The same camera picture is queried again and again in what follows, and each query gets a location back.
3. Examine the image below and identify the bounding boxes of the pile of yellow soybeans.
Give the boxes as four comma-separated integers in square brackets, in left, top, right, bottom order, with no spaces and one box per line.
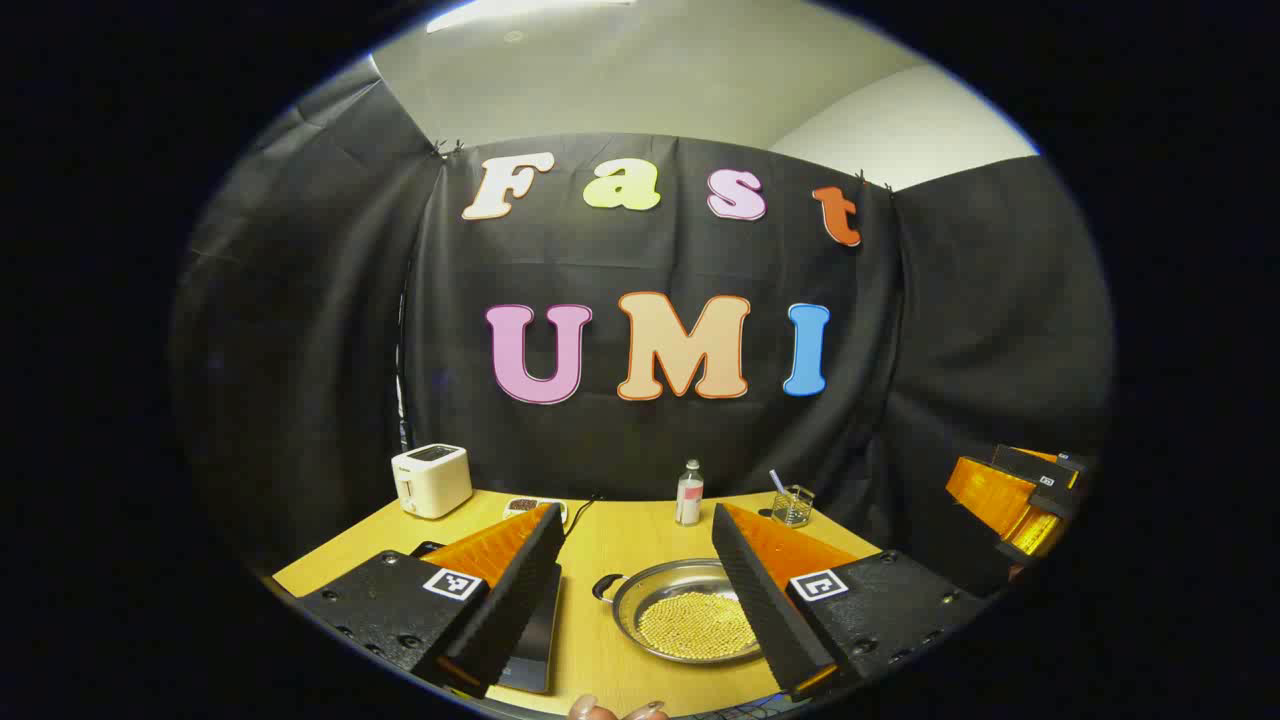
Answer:
[637,592,758,661]

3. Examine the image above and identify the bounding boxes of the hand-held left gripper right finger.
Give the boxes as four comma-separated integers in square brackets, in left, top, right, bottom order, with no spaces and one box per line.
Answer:
[711,503,986,701]

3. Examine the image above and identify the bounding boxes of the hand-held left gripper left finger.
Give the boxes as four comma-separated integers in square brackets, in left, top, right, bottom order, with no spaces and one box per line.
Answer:
[300,502,567,699]

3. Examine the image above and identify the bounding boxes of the square glass holder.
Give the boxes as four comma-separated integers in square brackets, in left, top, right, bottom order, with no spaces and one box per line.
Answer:
[771,485,816,529]

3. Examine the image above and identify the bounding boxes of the ceiling light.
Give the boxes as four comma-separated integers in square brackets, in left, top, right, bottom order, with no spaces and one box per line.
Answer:
[427,0,641,34]

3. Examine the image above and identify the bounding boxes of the clear bottle pink label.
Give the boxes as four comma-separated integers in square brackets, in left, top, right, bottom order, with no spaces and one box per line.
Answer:
[674,459,705,528]

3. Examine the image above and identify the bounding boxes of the stainless steel pot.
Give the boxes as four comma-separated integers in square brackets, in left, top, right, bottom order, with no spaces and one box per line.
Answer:
[592,558,771,666]

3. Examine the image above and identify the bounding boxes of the black power cable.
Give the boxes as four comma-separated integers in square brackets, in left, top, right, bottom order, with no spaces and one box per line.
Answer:
[562,493,601,541]

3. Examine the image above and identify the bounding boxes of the black backdrop cloth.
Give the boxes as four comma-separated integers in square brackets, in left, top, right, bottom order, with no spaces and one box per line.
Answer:
[170,55,1116,591]

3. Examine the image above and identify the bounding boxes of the metal backdrop stand pole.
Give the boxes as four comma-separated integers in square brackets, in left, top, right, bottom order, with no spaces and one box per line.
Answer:
[395,265,413,453]

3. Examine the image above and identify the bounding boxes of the white toaster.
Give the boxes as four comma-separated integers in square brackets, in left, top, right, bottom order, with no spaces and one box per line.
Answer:
[391,443,473,520]

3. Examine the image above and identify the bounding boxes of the white divided grain dish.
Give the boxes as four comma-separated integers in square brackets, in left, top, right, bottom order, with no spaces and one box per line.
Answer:
[503,496,569,526]

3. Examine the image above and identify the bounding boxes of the black induction cooktop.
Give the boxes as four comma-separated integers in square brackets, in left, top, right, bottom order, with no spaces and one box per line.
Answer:
[410,540,563,695]

